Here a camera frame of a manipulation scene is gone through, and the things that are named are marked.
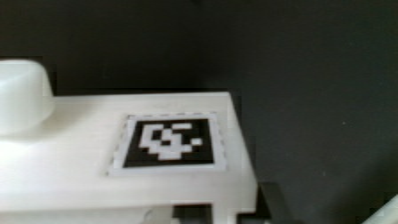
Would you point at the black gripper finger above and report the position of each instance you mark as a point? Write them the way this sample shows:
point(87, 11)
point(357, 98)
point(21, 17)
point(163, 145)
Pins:
point(272, 212)

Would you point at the white drawer with knob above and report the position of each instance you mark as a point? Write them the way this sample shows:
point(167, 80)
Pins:
point(115, 157)

